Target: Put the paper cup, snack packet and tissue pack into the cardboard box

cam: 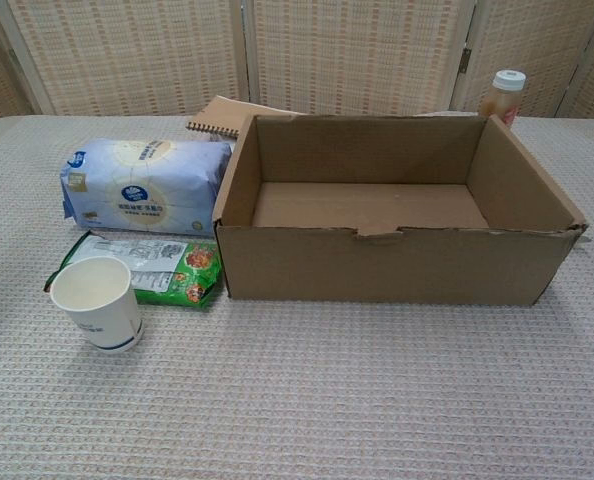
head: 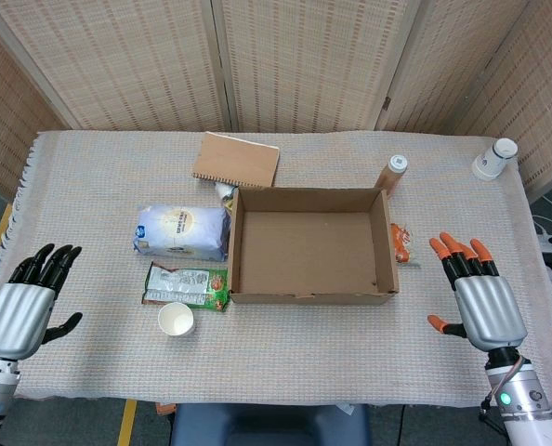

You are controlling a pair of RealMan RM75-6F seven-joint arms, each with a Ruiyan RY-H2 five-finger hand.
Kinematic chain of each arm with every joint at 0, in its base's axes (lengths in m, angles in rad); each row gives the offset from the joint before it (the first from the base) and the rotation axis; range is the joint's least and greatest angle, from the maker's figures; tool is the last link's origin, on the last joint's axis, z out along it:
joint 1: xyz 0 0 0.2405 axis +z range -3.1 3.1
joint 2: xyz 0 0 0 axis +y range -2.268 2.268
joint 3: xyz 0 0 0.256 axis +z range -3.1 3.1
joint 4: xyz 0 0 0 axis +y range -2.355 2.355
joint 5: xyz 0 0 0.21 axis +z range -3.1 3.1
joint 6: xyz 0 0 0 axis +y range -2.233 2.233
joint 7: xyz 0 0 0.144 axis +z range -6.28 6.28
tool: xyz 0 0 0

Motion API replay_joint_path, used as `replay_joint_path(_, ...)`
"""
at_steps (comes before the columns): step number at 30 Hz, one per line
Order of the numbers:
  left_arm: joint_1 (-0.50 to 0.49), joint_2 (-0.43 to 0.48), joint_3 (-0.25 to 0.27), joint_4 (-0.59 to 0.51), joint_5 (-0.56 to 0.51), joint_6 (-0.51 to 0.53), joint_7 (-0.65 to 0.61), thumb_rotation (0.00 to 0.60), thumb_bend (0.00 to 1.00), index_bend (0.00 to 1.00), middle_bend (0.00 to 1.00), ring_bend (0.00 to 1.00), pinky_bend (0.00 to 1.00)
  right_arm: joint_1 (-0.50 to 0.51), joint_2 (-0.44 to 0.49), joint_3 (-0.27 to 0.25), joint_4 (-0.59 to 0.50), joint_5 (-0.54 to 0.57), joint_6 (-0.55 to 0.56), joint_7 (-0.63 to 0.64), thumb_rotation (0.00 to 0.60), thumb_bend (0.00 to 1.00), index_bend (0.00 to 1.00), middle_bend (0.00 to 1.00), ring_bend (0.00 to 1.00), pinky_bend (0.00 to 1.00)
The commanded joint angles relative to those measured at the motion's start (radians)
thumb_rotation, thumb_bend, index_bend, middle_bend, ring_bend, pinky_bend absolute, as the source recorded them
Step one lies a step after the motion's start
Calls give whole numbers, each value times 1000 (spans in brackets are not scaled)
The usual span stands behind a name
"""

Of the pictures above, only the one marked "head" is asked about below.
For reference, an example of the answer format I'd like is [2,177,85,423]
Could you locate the silver orange-tipped right robot hand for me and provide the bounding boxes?
[427,231,529,352]

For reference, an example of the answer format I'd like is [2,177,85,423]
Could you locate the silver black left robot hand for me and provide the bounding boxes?
[0,243,84,361]

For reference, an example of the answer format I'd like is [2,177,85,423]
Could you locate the white paper cup blue print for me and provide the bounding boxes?
[157,301,196,337]

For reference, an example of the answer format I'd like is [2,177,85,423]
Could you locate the green silver snack bag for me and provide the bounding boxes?
[140,261,231,313]

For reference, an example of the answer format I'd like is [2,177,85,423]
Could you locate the lavender tissue pack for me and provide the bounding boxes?
[133,204,232,261]

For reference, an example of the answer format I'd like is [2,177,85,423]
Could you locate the orange snack packet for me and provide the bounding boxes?
[389,222,416,265]

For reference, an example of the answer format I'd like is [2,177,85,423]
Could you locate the open cardboard box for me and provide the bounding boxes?
[227,187,401,306]

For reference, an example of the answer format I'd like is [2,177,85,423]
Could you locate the upturned stacked white paper cups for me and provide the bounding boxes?
[471,138,519,181]

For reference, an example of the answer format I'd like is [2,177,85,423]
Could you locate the brown drink bottle white cap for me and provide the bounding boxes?
[373,154,409,196]

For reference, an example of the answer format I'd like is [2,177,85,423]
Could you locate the beige woven tablecloth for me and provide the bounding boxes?
[0,129,552,410]

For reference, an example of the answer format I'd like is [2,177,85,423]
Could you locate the small white crumpled packet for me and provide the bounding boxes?
[214,181,238,205]

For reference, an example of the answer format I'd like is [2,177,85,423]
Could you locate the dark blue chair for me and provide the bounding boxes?
[170,402,371,446]

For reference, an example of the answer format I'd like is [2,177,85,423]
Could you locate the brown spiral notebook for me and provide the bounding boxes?
[191,131,281,189]

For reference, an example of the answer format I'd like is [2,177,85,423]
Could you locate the woven folding screen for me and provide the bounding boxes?
[0,0,552,205]

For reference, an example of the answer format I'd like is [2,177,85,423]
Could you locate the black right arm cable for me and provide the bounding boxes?
[478,392,505,433]

